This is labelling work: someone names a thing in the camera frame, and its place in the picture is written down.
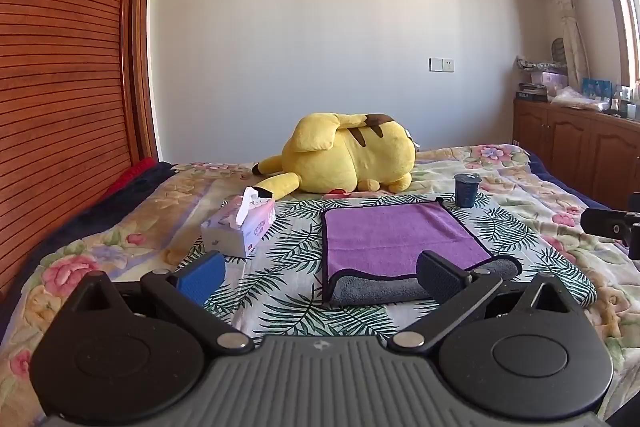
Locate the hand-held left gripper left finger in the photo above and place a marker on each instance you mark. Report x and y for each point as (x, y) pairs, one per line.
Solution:
(202, 278)

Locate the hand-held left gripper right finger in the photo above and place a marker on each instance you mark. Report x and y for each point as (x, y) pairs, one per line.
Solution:
(440, 276)

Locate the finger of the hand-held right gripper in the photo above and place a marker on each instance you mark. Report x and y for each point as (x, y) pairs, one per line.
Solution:
(602, 222)

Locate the purple and grey towel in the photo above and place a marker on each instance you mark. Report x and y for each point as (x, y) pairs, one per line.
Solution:
(395, 232)

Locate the floral bed sheet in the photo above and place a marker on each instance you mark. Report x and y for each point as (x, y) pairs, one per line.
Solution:
(550, 197)

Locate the white tissue box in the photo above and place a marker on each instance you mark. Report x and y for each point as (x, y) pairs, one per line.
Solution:
(250, 233)

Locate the dark blue cup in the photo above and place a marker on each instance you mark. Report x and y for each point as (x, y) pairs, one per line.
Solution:
(467, 193)

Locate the leaf print cloth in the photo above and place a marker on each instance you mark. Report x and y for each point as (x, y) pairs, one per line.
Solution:
(290, 257)

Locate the wooden cabinet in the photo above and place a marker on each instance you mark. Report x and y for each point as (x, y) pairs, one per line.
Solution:
(570, 137)

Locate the dark blue blanket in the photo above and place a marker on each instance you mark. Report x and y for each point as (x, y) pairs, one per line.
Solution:
(95, 219)

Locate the red blanket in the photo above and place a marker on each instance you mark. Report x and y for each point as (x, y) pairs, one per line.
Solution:
(132, 177)

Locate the clear plastic bag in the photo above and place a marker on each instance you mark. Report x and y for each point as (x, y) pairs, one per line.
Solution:
(580, 99)

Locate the blue printed box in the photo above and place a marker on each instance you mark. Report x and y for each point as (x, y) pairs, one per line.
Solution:
(597, 88)

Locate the yellow plush toy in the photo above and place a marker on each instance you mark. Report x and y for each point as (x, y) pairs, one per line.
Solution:
(350, 157)

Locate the stack of boxes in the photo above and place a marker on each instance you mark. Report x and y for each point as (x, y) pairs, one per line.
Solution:
(542, 79)

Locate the wooden louvered wardrobe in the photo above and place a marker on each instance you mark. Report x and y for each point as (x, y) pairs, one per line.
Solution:
(65, 82)

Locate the white wall switch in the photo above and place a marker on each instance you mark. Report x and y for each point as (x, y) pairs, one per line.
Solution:
(441, 65)

